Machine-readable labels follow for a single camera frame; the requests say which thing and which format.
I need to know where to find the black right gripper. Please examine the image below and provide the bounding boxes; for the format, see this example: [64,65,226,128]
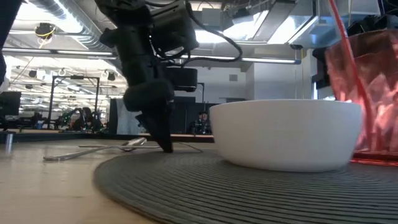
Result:
[312,14,398,91]

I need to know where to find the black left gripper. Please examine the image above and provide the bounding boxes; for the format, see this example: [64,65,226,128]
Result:
[118,27,198,154]

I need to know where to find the red straw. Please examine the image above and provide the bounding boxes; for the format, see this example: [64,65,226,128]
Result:
[328,0,374,151]

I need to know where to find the silver spoon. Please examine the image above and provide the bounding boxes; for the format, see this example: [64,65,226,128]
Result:
[78,141,203,154]

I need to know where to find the red translucent plastic cup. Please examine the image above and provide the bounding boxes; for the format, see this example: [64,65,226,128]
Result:
[325,29,398,167]

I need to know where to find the white bowl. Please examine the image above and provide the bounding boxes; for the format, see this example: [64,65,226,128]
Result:
[210,98,364,173]

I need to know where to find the silver fork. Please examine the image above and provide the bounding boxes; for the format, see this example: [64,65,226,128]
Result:
[43,137,147,162]

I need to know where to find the grey partition panel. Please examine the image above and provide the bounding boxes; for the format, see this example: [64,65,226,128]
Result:
[109,98,141,135]

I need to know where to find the person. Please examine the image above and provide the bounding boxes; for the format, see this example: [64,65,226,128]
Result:
[193,111,213,136]
[68,106,95,132]

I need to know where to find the long ceiling light fixture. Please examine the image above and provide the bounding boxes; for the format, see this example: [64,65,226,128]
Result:
[180,54,302,65]

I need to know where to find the grey round woven placemat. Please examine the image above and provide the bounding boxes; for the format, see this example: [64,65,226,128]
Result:
[93,150,398,224]

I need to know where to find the black monitor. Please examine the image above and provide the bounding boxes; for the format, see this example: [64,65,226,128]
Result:
[0,91,22,117]

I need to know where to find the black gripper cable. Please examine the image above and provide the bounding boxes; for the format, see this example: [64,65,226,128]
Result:
[155,1,244,68]

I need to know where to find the black metal table frame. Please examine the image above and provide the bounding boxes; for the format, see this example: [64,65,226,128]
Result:
[0,132,215,144]

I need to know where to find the black background rig frame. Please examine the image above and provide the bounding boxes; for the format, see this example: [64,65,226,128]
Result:
[48,75,101,130]

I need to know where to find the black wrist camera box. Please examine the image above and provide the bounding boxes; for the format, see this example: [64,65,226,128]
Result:
[150,0,200,54]

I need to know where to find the silver metal post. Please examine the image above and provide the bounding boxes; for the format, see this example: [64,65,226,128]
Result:
[4,133,15,154]

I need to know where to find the black ceiling device yellow wires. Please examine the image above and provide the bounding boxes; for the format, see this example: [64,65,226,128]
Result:
[34,22,57,40]

